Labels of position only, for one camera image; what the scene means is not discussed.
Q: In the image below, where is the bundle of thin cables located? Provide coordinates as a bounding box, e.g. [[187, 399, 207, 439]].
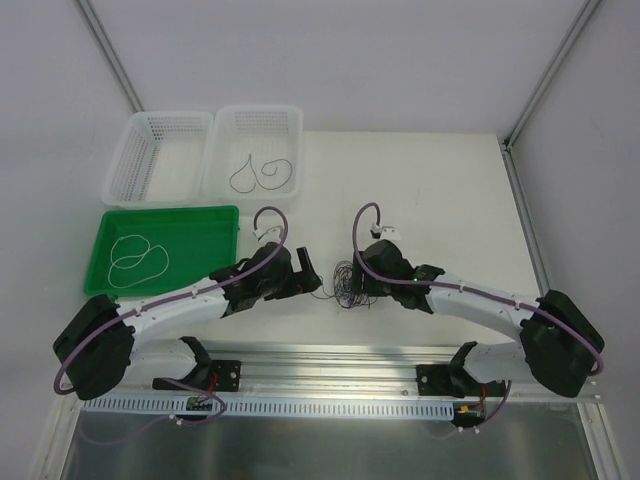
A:
[[312, 259, 384, 310]]

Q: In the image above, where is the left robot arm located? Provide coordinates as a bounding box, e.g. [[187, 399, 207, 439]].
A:
[[53, 242, 322, 400]]

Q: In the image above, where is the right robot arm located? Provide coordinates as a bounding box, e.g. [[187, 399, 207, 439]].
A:
[[352, 240, 605, 398]]

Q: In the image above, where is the right white perforated basket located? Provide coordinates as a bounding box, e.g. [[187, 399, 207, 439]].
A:
[[200, 105, 304, 215]]

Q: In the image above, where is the white perforated basket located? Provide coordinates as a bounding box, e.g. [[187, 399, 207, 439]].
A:
[[200, 105, 304, 215], [102, 111, 214, 209]]

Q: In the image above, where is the green plastic tray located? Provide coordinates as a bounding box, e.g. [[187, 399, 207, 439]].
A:
[[84, 206, 239, 298]]

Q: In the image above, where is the left white perforated basket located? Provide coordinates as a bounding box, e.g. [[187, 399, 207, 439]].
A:
[[102, 111, 214, 209]]

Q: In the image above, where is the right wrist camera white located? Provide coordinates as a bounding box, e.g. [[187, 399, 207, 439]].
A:
[[370, 223, 401, 242]]

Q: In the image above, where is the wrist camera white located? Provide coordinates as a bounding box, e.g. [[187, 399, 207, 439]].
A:
[[253, 226, 283, 243], [370, 223, 401, 242]]

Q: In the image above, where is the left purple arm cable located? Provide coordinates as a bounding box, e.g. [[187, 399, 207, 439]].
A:
[[52, 205, 290, 396]]

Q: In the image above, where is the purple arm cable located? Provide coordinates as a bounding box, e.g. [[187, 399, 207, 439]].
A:
[[352, 202, 601, 376], [52, 205, 290, 396]]

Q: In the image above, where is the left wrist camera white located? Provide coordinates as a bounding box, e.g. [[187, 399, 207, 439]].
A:
[[253, 226, 283, 243]]

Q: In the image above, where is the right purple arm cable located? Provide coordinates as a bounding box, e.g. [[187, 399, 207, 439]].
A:
[[352, 202, 601, 376]]

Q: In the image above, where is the dark spiral cable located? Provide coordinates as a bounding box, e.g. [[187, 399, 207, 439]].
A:
[[256, 158, 294, 191]]

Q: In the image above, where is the aluminium mounting rail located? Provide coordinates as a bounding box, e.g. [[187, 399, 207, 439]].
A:
[[74, 339, 601, 404]]

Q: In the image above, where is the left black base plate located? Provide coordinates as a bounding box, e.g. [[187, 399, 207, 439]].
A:
[[171, 359, 242, 393]]

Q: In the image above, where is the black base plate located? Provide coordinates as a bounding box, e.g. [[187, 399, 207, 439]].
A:
[[171, 359, 242, 393], [415, 364, 473, 398]]

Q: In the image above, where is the dark teardrop loop cable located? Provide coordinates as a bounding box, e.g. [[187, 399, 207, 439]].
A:
[[228, 154, 258, 194]]

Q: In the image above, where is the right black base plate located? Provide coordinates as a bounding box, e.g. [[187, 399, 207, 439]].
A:
[[415, 364, 473, 398]]

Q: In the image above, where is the white cable in tray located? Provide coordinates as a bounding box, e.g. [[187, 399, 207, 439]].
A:
[[107, 234, 170, 289]]

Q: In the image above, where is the right aluminium frame post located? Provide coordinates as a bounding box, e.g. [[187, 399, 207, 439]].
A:
[[501, 0, 604, 311]]

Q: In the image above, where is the aluminium frame post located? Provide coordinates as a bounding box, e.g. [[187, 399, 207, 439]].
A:
[[501, 0, 604, 311], [73, 0, 145, 113]]

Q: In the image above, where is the white slotted cable duct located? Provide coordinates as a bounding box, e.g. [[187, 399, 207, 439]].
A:
[[83, 394, 454, 421]]

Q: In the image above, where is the left aluminium frame post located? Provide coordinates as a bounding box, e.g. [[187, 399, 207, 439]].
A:
[[73, 0, 145, 113]]

